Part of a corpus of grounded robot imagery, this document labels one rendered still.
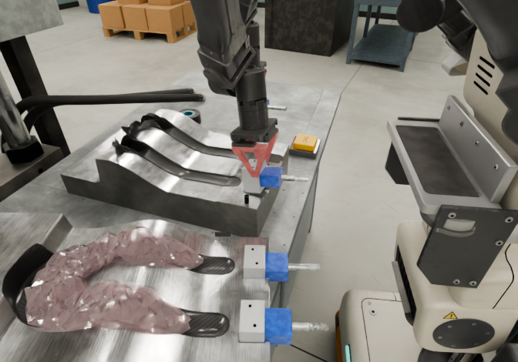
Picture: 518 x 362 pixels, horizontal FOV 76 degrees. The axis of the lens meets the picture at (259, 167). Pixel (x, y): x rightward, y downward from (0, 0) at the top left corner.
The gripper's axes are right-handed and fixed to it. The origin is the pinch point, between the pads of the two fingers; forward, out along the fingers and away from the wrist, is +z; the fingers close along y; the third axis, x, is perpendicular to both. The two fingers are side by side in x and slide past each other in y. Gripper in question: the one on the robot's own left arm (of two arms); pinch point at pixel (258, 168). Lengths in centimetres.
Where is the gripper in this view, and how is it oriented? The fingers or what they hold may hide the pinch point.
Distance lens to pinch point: 68.7
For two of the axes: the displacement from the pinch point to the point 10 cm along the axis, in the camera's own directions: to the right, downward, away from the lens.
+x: 9.4, 0.6, -3.4
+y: -3.3, 4.3, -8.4
